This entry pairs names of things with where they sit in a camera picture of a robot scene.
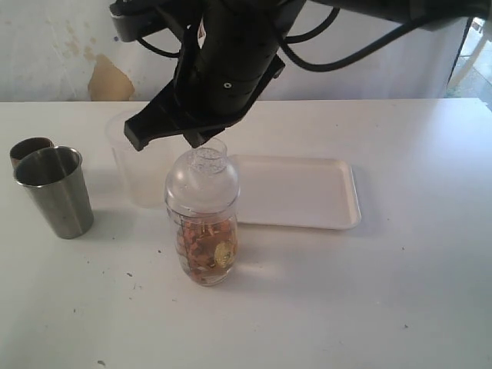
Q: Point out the stainless steel cup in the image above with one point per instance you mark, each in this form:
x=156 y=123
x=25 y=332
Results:
x=54 y=180

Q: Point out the clear dome shaker lid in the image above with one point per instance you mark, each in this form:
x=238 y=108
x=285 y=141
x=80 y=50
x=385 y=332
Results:
x=203 y=180

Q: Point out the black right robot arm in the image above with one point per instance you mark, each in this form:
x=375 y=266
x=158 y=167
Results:
x=281 y=15

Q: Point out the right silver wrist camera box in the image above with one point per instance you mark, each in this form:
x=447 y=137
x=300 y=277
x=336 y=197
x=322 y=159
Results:
x=137 y=19

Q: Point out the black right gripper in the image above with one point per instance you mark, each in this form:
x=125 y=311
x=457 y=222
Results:
x=222 y=70

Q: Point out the white rectangular plastic tray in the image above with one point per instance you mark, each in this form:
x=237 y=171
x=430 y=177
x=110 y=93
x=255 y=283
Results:
x=297 y=192

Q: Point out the translucent white plastic cup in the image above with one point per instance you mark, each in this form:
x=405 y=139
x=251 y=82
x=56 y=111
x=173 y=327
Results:
x=142 y=173

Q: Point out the brown wooden cup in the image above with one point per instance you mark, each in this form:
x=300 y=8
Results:
x=26 y=147

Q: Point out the clear plastic shaker cup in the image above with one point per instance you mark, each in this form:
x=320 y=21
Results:
x=176 y=219

